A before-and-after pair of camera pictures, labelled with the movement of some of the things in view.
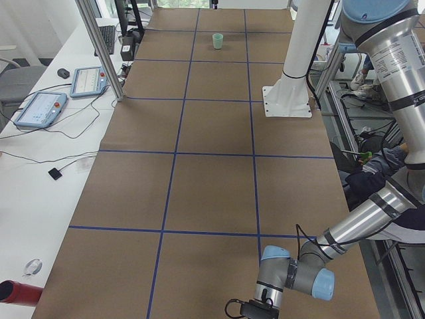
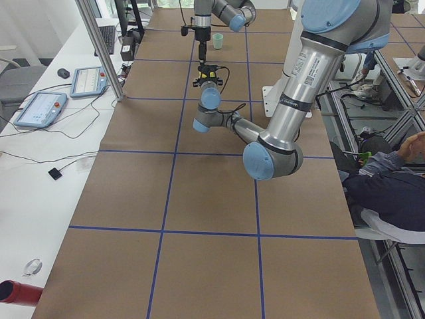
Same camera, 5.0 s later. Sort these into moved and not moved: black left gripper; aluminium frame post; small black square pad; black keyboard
Moved: black left gripper
Not moved: small black square pad; black keyboard; aluminium frame post
